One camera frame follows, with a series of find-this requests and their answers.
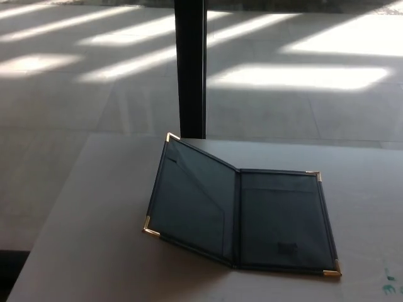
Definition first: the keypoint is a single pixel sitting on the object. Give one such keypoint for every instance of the black USC diary gold corners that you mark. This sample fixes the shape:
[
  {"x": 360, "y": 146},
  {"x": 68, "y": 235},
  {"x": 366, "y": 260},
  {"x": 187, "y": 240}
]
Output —
[{"x": 277, "y": 220}]

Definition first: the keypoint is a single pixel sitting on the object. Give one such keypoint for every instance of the black window frame post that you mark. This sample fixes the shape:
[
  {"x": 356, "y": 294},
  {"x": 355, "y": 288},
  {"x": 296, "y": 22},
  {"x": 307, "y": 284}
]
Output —
[{"x": 192, "y": 69}]

